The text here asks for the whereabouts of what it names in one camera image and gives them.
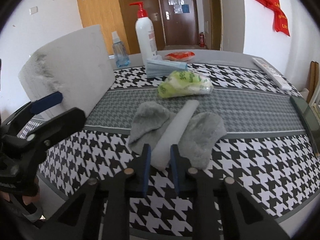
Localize stack of blue face masks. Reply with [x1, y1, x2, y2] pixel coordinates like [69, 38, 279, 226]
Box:
[145, 55, 187, 79]

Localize white pump bottle red cap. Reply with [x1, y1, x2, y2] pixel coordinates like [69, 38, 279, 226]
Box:
[129, 2, 157, 65]

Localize blue spray bottle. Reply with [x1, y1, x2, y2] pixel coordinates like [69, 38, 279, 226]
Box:
[112, 31, 131, 68]

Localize grey fluffy towel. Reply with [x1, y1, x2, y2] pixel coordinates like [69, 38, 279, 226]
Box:
[128, 101, 227, 169]

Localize houndstooth table mat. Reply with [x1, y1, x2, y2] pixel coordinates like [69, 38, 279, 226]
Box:
[18, 62, 320, 237]

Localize white remote control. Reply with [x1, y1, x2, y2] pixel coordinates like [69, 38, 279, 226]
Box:
[252, 57, 292, 91]

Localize red hanging bags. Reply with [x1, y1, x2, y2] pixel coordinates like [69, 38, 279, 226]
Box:
[256, 0, 290, 36]

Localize person's left hand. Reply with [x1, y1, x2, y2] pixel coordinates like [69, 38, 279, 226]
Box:
[0, 189, 42, 221]

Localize brown wooden sticks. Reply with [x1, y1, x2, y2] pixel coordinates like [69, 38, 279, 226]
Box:
[306, 61, 319, 103]

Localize wall power sockets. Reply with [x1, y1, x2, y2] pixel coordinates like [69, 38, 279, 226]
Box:
[29, 6, 38, 15]

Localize red snack packet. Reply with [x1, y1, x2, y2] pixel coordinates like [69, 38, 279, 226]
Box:
[164, 51, 195, 62]

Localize green printed plastic bag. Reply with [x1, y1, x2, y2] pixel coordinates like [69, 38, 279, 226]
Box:
[157, 70, 214, 99]

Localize wooden wardrobe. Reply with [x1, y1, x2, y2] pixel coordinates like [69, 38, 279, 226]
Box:
[77, 0, 165, 55]

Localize red fire extinguisher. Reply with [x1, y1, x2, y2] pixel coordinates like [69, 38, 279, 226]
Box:
[199, 32, 206, 48]

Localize white foam box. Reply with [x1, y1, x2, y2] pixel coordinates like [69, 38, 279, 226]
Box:
[18, 25, 116, 120]

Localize brown entrance door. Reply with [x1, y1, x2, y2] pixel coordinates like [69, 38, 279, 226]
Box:
[160, 0, 199, 46]

